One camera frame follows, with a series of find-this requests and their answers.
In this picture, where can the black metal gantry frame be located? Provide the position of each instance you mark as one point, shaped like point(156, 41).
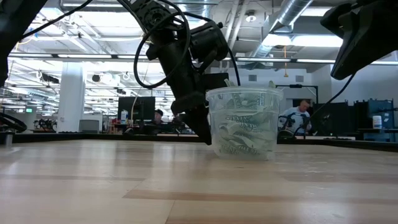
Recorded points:
point(295, 86)

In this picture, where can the silver smooth air duct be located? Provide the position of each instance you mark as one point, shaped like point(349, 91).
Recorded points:
point(289, 12)

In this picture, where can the clear plastic cup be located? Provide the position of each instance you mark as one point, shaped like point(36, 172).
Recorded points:
point(214, 102)

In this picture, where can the white square pillar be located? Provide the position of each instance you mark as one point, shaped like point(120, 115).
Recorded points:
point(71, 96)

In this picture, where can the blue cabinet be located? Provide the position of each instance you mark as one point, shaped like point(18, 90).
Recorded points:
point(385, 109)

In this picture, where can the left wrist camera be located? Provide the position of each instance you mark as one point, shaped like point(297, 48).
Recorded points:
point(208, 42)

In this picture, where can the white canister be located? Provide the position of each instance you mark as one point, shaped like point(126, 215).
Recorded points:
point(377, 122)

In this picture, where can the long ceiling light strip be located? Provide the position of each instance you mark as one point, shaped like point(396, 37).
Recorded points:
point(84, 56)

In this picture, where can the grey cabinet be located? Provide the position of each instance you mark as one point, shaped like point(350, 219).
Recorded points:
point(89, 126)

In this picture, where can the black partition panel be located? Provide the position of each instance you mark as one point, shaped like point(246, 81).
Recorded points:
point(329, 118)

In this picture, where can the black monitor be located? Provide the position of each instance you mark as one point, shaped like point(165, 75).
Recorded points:
point(136, 109)

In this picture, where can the white bottle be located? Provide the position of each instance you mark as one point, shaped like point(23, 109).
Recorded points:
point(124, 117)

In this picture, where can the small black robot arm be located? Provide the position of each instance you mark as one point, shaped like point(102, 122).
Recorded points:
point(287, 123)

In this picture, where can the round ceiling detector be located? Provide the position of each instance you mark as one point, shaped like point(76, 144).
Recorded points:
point(250, 16)

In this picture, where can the black curved rail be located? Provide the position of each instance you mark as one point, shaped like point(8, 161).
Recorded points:
point(18, 123)

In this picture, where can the green exit sign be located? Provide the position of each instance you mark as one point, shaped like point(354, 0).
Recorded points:
point(29, 110)

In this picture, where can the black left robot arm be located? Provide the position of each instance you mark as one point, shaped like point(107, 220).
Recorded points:
point(15, 31)

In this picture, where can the silver ribbed air duct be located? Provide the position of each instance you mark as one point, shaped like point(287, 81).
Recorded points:
point(203, 8)

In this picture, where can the person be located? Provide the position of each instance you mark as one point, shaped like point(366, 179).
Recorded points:
point(297, 113)
point(158, 115)

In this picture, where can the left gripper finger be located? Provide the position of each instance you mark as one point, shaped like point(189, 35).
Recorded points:
point(197, 121)
point(216, 81)

